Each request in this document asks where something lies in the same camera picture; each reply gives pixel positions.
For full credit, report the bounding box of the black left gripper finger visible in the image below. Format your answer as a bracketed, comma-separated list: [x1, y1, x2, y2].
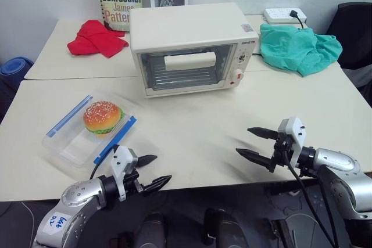
[136, 154, 159, 169]
[142, 174, 173, 193]

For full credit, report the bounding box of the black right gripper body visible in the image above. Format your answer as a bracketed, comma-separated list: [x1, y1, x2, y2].
[269, 132, 295, 174]

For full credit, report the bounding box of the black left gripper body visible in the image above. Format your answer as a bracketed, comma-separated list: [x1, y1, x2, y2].
[124, 168, 145, 196]

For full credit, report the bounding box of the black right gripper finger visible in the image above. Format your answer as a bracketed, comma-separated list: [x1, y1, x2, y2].
[235, 148, 276, 170]
[246, 127, 280, 141]

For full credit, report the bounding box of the white toaster oven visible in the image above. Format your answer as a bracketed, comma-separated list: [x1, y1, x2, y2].
[129, 2, 259, 99]

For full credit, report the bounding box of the dark rounded shape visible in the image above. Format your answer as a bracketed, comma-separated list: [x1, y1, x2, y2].
[138, 211, 169, 248]
[202, 207, 251, 248]

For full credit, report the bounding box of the toy hamburger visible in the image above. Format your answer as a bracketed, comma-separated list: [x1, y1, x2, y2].
[83, 100, 126, 139]

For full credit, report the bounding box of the clear container with blue clips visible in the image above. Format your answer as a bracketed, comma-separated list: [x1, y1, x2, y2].
[41, 94, 138, 169]

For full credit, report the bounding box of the green cloth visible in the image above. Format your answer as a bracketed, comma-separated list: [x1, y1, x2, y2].
[259, 23, 344, 78]

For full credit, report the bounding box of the white power strip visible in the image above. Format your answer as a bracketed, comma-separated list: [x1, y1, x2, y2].
[263, 8, 308, 24]

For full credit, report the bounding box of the red cloth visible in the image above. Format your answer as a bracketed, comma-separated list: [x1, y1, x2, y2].
[67, 19, 130, 59]

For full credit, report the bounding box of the black chair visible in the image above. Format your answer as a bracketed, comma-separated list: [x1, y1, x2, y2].
[325, 2, 372, 70]

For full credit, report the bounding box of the blue rolled mat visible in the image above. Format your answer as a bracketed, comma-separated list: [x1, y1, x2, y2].
[0, 56, 35, 87]

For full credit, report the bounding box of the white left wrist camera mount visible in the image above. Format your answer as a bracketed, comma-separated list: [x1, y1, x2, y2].
[110, 144, 139, 202]

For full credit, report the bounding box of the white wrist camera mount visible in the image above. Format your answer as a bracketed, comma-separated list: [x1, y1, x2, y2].
[277, 116, 307, 169]
[110, 144, 139, 202]

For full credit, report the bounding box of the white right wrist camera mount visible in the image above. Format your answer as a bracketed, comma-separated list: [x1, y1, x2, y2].
[277, 116, 307, 169]

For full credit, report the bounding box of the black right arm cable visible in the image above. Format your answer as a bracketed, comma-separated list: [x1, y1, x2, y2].
[283, 140, 341, 248]

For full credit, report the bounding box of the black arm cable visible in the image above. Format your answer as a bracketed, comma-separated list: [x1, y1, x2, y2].
[88, 144, 120, 181]
[283, 140, 341, 248]

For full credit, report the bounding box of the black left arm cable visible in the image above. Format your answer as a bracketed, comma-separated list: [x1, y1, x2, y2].
[88, 144, 120, 181]

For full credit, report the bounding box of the black plug with cable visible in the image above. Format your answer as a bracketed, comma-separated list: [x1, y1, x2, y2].
[288, 9, 306, 29]

